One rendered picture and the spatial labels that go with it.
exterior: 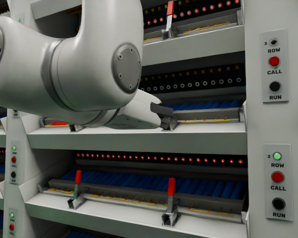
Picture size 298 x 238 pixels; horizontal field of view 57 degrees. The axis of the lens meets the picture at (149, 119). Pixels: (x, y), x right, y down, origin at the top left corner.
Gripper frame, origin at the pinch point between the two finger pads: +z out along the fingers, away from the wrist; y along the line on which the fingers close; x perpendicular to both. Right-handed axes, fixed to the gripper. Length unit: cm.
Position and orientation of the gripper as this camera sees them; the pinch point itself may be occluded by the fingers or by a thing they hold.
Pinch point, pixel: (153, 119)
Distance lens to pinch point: 51.8
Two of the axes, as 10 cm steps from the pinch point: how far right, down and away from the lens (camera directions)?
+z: 5.0, 1.9, 8.4
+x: 0.7, -9.8, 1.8
